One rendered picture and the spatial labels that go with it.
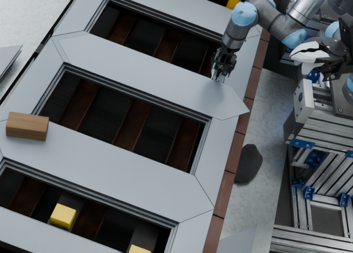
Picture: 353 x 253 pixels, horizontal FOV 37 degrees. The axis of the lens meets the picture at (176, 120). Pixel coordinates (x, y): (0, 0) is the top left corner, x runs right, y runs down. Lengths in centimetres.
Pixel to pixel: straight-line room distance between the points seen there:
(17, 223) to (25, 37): 85
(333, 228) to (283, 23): 118
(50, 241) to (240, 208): 71
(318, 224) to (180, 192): 109
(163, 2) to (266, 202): 92
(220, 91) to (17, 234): 89
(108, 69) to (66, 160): 42
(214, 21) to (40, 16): 70
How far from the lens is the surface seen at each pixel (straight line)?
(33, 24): 220
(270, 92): 231
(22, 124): 167
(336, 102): 188
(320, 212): 266
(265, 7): 183
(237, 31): 177
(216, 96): 194
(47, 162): 166
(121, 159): 169
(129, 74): 192
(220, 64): 188
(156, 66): 197
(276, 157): 210
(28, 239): 153
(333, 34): 158
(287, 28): 180
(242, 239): 181
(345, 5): 223
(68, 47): 198
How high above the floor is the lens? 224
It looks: 49 degrees down
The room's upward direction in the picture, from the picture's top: 21 degrees clockwise
